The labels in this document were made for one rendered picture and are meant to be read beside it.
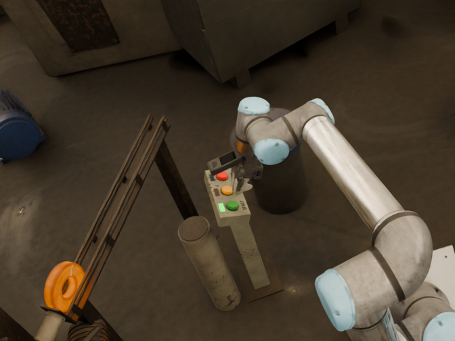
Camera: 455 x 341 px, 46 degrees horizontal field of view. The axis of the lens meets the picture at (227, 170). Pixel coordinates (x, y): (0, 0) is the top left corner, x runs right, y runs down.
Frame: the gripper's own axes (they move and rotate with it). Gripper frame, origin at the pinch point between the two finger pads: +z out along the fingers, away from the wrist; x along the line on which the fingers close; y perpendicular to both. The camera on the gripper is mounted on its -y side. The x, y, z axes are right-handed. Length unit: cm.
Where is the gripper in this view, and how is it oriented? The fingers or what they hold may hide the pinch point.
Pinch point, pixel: (233, 192)
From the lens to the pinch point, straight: 182.2
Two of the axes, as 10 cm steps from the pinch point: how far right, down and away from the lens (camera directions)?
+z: -1.0, 7.3, 6.7
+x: -2.5, -6.7, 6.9
